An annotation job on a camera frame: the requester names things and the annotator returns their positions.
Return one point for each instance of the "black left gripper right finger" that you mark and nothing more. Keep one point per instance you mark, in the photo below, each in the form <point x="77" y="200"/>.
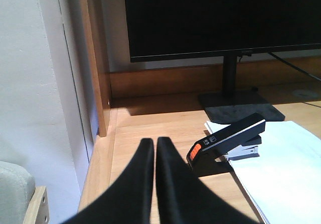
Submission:
<point x="183" y="198"/>

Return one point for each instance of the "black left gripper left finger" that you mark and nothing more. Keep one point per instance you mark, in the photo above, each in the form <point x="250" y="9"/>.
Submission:
<point x="128" y="199"/>

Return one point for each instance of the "black orange stapler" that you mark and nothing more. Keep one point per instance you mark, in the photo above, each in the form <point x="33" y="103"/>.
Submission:
<point x="240" y="140"/>

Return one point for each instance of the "white paper sheet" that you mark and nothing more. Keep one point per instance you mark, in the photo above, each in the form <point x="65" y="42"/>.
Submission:
<point x="284" y="180"/>

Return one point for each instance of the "wooden desk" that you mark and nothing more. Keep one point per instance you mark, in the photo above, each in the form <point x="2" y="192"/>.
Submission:
<point x="169" y="112"/>

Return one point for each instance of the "grey wooden armchair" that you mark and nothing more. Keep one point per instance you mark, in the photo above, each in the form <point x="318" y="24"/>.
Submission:
<point x="21" y="200"/>

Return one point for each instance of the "black computer monitor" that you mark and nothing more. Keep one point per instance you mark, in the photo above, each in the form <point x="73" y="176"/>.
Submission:
<point x="183" y="29"/>

